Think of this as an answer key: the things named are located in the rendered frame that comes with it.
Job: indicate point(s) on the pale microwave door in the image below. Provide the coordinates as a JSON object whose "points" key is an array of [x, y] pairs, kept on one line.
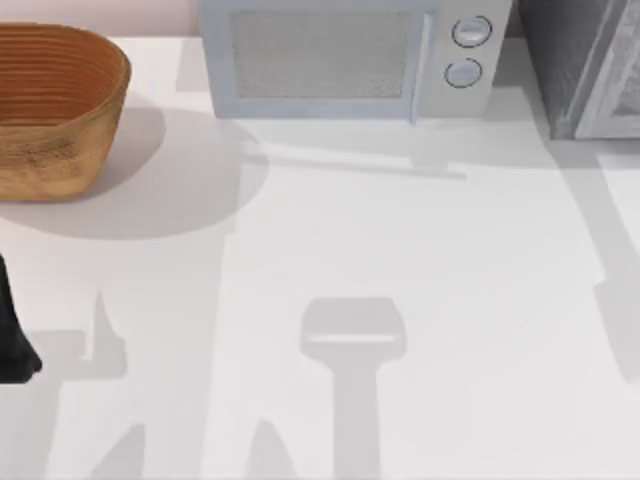
{"points": [[320, 107]]}

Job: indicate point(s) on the pale microwave oven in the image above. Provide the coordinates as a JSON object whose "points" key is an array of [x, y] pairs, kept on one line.
{"points": [[450, 105]]}

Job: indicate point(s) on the round microwave knob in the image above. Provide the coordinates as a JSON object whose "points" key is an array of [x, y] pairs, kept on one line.
{"points": [[463, 72], [471, 31]]}

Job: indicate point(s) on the brown woven basket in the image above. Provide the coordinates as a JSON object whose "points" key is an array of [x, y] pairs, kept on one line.
{"points": [[55, 130]]}

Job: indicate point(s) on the grey cabinet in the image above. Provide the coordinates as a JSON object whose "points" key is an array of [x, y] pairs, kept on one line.
{"points": [[585, 65]]}

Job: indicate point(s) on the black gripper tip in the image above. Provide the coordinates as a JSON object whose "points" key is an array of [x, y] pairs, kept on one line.
{"points": [[12, 345]]}

